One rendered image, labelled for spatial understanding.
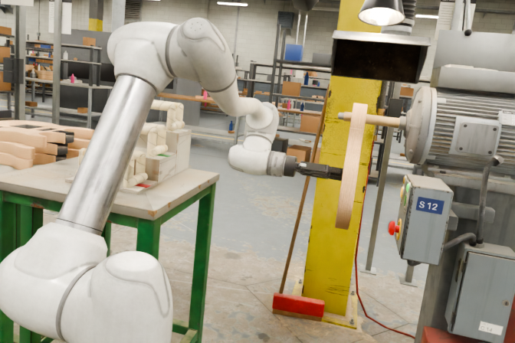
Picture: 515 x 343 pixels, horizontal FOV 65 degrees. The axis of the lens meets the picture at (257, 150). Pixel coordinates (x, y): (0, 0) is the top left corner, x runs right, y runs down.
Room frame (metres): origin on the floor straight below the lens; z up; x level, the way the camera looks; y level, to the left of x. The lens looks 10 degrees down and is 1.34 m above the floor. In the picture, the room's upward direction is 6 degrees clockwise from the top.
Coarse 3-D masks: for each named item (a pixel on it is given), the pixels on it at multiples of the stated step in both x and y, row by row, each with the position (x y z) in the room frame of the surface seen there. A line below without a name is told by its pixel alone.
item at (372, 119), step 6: (348, 114) 1.36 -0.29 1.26; (366, 114) 1.36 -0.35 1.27; (348, 120) 1.36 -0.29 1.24; (366, 120) 1.35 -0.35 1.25; (372, 120) 1.34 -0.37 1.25; (378, 120) 1.34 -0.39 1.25; (384, 120) 1.33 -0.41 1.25; (390, 120) 1.33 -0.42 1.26; (396, 120) 1.33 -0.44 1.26; (390, 126) 1.34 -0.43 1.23; (396, 126) 1.33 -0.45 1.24
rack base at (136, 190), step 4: (68, 180) 1.32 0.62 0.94; (72, 180) 1.32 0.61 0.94; (148, 180) 1.42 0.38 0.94; (144, 184) 1.36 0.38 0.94; (148, 184) 1.37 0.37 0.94; (152, 184) 1.37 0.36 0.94; (156, 184) 1.41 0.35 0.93; (120, 188) 1.28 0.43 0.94; (124, 188) 1.28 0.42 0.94; (128, 188) 1.29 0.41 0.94; (132, 188) 1.29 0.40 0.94; (136, 188) 1.30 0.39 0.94; (140, 188) 1.30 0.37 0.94; (144, 188) 1.31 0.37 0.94; (148, 188) 1.34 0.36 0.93; (128, 192) 1.28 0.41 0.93; (132, 192) 1.27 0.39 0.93; (136, 192) 1.27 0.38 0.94; (140, 192) 1.29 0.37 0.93
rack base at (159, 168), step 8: (168, 152) 1.56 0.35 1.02; (152, 160) 1.42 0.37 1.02; (160, 160) 1.43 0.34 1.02; (168, 160) 1.49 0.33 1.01; (152, 168) 1.42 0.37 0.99; (160, 168) 1.43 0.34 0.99; (168, 168) 1.50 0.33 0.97; (152, 176) 1.42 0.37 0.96; (160, 176) 1.43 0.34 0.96; (168, 176) 1.50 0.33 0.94
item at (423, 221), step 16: (416, 176) 1.12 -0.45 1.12; (416, 192) 0.99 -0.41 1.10; (432, 192) 0.98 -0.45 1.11; (448, 192) 0.97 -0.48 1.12; (400, 208) 1.12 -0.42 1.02; (416, 208) 0.99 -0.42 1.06; (432, 208) 0.98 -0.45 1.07; (448, 208) 0.97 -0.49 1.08; (400, 224) 1.05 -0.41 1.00; (416, 224) 0.99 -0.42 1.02; (432, 224) 0.98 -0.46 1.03; (400, 240) 1.02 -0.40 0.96; (416, 240) 0.99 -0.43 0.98; (432, 240) 0.98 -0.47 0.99; (400, 256) 1.00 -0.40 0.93; (416, 256) 0.98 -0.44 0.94; (432, 256) 0.98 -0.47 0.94
